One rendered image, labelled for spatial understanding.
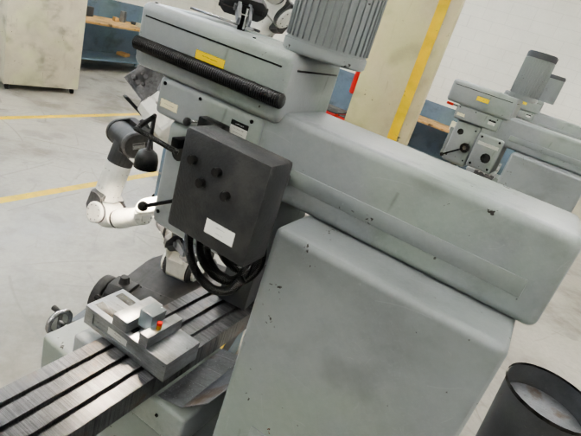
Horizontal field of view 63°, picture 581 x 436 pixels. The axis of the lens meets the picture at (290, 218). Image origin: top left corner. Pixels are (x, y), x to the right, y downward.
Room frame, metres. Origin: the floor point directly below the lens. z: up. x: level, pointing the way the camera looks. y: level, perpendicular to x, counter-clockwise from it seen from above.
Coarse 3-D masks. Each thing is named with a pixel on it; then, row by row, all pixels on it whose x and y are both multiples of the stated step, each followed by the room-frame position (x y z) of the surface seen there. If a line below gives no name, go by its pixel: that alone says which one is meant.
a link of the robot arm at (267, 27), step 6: (282, 12) 1.63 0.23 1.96; (288, 12) 1.64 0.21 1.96; (270, 18) 1.69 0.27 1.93; (282, 18) 1.64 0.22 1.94; (288, 18) 1.66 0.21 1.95; (252, 24) 1.69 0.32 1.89; (258, 24) 1.68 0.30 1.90; (264, 24) 1.68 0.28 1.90; (270, 24) 1.68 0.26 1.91; (276, 24) 1.65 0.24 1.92; (282, 24) 1.66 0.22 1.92; (264, 30) 1.68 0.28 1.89; (270, 30) 1.69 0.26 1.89; (276, 30) 1.68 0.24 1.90; (282, 30) 1.70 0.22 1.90; (270, 36) 1.71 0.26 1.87
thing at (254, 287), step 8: (232, 272) 1.54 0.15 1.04; (256, 280) 1.55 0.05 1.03; (240, 288) 1.53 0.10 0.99; (248, 288) 1.52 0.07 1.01; (256, 288) 1.58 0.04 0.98; (224, 296) 1.54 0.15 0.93; (232, 296) 1.54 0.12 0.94; (240, 296) 1.53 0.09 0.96; (248, 296) 1.52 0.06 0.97; (232, 304) 1.53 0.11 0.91; (240, 304) 1.52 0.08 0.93; (248, 304) 1.55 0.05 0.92
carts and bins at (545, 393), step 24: (504, 384) 2.08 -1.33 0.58; (528, 384) 2.26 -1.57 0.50; (552, 384) 2.24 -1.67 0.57; (504, 408) 1.99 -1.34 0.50; (528, 408) 1.89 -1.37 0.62; (552, 408) 2.11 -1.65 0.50; (576, 408) 2.12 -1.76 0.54; (480, 432) 2.08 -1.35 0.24; (504, 432) 1.94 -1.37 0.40; (528, 432) 1.87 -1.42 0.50; (552, 432) 1.83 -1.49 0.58; (576, 432) 1.98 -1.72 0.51
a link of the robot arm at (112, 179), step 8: (104, 168) 1.52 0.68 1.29; (112, 168) 1.51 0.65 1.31; (120, 168) 1.52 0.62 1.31; (104, 176) 1.51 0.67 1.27; (112, 176) 1.51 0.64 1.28; (120, 176) 1.52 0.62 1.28; (104, 184) 1.50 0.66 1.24; (112, 184) 1.51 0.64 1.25; (120, 184) 1.53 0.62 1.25; (96, 192) 1.49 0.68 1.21; (104, 192) 1.50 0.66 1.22; (112, 192) 1.51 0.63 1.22; (120, 192) 1.54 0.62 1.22; (88, 200) 1.49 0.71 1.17; (96, 200) 1.48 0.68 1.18; (104, 200) 1.49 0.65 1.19; (112, 200) 1.51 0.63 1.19; (120, 200) 1.56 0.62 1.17; (88, 208) 1.47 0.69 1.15; (96, 208) 1.46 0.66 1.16; (104, 208) 1.47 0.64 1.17; (88, 216) 1.46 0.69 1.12; (96, 216) 1.45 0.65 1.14; (104, 216) 1.46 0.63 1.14
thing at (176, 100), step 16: (176, 80) 1.20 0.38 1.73; (160, 96) 1.20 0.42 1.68; (176, 96) 1.18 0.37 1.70; (192, 96) 1.16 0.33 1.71; (208, 96) 1.15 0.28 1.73; (160, 112) 1.21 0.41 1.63; (176, 112) 1.18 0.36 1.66; (192, 112) 1.16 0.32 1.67; (208, 112) 1.14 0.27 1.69; (224, 112) 1.12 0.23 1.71; (240, 112) 1.10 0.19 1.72; (240, 128) 1.10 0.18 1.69; (256, 128) 1.08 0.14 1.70
